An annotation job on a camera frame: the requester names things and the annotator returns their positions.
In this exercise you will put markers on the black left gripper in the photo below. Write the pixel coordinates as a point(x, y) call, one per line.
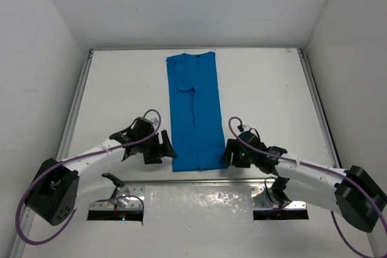
point(158, 150)

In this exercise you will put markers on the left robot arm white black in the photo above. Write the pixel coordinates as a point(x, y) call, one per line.
point(59, 187)

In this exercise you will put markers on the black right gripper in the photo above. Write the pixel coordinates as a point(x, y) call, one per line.
point(231, 147)

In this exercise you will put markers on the blue t shirt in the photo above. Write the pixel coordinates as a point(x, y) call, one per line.
point(196, 122)

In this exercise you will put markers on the white front cover panel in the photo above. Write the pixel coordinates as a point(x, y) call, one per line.
point(167, 206)

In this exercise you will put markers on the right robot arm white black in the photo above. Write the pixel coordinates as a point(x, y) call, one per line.
point(351, 193)

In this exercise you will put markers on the silver metal base rail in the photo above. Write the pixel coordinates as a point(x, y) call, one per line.
point(131, 196)

